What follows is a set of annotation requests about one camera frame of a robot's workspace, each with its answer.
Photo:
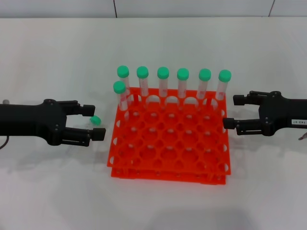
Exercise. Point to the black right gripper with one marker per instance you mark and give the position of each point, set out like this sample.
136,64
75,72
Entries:
280,112

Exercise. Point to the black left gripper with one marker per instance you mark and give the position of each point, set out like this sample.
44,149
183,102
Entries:
28,119

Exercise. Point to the green-capped clear test tube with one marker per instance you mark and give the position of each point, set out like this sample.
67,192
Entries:
224,75
204,74
119,87
183,74
123,71
95,120
142,72
163,72

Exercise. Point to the orange test tube rack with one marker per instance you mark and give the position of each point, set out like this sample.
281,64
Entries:
168,179

